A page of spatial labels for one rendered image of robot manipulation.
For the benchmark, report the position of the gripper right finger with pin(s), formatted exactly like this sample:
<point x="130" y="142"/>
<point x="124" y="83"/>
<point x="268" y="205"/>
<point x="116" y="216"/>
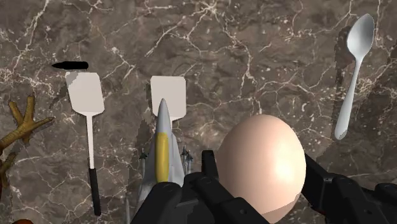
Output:
<point x="347" y="201"/>

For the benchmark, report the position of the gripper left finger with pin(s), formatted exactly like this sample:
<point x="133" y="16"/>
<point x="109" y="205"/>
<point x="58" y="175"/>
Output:
<point x="198" y="201"/>

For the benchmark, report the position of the grey toy jet yellow canopy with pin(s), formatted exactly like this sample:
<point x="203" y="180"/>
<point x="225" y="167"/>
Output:
<point x="162" y="155"/>

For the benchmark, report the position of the beige egg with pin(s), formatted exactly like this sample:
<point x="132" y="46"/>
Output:
<point x="257" y="167"/>

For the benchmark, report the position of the white spoon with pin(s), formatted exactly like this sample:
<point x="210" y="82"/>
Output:
<point x="359" y="37"/>

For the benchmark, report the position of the black pen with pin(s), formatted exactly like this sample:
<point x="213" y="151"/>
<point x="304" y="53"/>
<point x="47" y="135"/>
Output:
<point x="71" y="65"/>

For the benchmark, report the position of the bird figure with yellow feet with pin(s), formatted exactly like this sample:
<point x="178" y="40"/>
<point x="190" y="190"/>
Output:
<point x="21" y="128"/>

